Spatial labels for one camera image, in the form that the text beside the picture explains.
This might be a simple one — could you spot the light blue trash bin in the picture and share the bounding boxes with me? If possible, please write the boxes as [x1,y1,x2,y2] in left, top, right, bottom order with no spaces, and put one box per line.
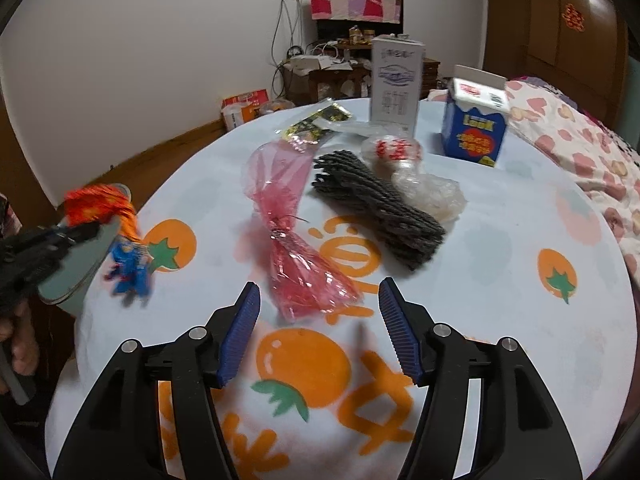
[37,182,133,308]

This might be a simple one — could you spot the white tall carton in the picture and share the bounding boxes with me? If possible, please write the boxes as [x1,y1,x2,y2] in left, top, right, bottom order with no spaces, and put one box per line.
[370,35,427,137]

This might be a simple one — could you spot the hanging grey cables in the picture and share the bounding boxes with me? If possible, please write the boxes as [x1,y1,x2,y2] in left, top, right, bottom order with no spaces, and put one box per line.
[270,0,306,96]

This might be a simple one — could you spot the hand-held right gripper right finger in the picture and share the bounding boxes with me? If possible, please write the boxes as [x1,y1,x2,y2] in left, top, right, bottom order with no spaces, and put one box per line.
[378,276,583,480]

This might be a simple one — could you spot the blue snack wrapper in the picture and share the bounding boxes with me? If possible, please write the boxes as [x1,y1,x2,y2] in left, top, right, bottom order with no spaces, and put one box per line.
[104,237,155,307]

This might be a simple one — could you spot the orange cardboard box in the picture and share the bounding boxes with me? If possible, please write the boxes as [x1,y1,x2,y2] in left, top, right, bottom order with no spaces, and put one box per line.
[221,89,271,131]

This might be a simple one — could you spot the wooden TV cabinet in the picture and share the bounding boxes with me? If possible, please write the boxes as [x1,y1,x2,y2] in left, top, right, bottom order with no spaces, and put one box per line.
[280,42,441,106]

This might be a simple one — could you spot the brown wooden door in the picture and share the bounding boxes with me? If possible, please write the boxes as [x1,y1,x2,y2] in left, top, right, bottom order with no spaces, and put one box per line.
[484,0,532,81]

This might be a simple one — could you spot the gold black wrapper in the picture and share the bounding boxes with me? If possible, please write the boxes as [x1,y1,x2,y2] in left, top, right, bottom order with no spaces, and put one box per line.
[280,101,356,145]

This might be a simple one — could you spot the person's left hand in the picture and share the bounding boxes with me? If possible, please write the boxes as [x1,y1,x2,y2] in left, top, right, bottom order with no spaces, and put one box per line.
[0,300,42,396]

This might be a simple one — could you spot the pink patchwork cover cloth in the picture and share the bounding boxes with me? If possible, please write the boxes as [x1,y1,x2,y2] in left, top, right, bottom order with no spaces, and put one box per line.
[308,0,405,25]

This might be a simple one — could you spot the dark grey foam net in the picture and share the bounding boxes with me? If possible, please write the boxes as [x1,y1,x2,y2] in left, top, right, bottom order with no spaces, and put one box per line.
[311,150,447,272]

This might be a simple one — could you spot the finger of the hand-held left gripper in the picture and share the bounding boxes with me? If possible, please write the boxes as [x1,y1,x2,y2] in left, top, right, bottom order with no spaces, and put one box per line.
[49,221,101,249]

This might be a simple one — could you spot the red foam net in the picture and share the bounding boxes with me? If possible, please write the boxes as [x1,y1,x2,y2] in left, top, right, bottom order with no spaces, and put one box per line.
[64,184,141,248]

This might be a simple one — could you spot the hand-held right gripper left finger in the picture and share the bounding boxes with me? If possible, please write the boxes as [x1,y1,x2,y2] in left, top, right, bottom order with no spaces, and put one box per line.
[52,281,262,480]

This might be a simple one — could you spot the brown wooden wardrobe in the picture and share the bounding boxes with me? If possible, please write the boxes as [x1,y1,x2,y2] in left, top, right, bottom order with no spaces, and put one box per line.
[480,0,640,111]

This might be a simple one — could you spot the blue milk carton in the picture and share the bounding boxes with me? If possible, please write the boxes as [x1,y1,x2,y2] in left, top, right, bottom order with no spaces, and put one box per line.
[440,64,512,168]

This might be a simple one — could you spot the pink striped cloth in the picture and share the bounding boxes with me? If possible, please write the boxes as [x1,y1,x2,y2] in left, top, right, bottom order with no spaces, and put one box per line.
[0,192,23,241]

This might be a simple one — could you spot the white blanket orange fruit print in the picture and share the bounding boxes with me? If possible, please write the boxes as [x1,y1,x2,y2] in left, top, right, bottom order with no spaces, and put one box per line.
[45,95,636,480]

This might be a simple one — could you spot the white flat box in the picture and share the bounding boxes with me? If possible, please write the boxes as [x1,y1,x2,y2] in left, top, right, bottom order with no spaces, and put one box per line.
[287,55,326,73]

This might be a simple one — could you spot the red paper decoration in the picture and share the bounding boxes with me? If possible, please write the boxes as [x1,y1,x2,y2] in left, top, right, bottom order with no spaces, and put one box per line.
[562,2,587,33]

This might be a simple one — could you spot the pink cellophane wrapper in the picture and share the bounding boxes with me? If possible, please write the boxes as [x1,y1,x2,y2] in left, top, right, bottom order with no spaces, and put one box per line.
[241,141,363,322]

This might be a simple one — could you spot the clear plastic bag red print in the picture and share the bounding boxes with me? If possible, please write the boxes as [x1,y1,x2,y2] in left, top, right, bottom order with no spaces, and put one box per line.
[361,135,465,223]

